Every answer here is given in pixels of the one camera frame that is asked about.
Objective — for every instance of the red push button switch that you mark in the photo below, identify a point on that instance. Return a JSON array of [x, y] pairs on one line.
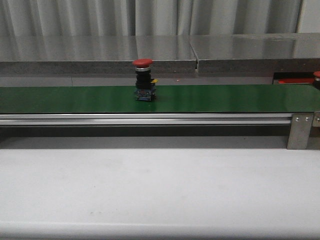
[[145, 84], [316, 82]]

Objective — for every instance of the green conveyor belt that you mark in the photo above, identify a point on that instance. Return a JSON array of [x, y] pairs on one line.
[[258, 98]]

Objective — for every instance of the red plastic tray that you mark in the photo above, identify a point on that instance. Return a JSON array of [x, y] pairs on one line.
[[303, 80]]

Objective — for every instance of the grey stone counter left slab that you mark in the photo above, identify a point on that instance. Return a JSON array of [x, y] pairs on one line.
[[94, 55]]

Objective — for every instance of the steel conveyor end plate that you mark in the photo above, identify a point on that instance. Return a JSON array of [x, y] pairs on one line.
[[315, 128]]

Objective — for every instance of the grey pleated curtain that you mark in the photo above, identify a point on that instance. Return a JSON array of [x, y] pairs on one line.
[[147, 17]]

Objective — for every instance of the aluminium conveyor side rail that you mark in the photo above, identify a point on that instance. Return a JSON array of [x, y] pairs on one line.
[[117, 119]]

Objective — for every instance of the steel conveyor support bracket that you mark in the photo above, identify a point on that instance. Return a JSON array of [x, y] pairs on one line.
[[301, 124]]

